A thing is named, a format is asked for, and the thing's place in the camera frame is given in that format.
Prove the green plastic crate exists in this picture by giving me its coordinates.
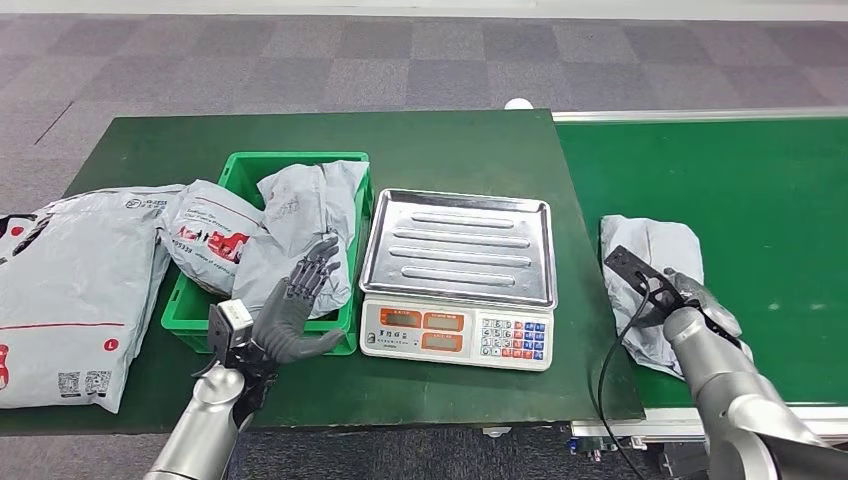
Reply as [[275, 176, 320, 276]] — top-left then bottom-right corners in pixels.
[[160, 151, 374, 357]]

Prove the grey parcel thin red line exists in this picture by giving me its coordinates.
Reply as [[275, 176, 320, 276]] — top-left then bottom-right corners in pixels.
[[231, 160, 370, 321]]

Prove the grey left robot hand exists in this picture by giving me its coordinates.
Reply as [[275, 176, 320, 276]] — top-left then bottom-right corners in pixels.
[[250, 237, 347, 364]]

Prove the large grey courier bag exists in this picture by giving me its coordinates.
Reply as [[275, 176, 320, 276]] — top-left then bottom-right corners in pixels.
[[0, 185, 185, 415]]

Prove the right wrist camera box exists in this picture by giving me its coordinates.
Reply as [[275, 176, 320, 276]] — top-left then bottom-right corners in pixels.
[[604, 245, 687, 326]]

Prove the black right camera cable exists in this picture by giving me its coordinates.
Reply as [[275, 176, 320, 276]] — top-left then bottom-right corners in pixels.
[[596, 278, 654, 480]]

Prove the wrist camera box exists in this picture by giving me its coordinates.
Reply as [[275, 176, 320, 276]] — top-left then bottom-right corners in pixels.
[[207, 299, 255, 352], [604, 245, 687, 326]]

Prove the grey parcel bold red print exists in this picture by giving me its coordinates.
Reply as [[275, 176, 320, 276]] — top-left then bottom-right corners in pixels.
[[158, 180, 265, 296]]

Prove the pale grey parcel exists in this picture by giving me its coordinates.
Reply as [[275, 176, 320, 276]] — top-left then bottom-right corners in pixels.
[[599, 214, 753, 380]]

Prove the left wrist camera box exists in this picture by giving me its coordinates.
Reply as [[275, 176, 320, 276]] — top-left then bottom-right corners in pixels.
[[207, 299, 255, 352]]

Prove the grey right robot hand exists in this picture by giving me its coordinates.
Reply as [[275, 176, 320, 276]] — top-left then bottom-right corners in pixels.
[[664, 266, 743, 339]]

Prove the white electronic scale steel tray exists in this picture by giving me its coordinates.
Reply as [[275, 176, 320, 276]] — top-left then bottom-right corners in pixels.
[[358, 188, 558, 372]]

